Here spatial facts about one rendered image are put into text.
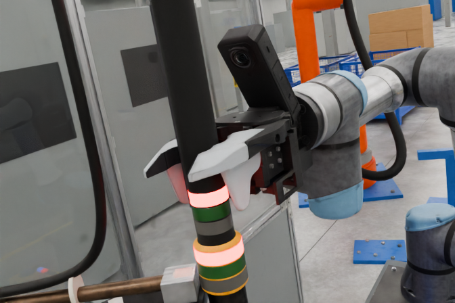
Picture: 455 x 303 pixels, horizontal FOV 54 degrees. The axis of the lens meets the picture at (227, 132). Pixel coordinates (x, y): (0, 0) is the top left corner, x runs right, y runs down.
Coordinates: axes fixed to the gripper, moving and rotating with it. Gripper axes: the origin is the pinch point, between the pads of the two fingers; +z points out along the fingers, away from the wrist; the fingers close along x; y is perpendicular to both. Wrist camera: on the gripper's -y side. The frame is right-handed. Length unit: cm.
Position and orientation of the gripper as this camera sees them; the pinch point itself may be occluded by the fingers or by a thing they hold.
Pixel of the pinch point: (175, 161)
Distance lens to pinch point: 35.6
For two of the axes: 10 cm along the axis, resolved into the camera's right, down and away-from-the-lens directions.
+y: 1.7, 9.6, 2.2
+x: -8.0, 0.0, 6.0
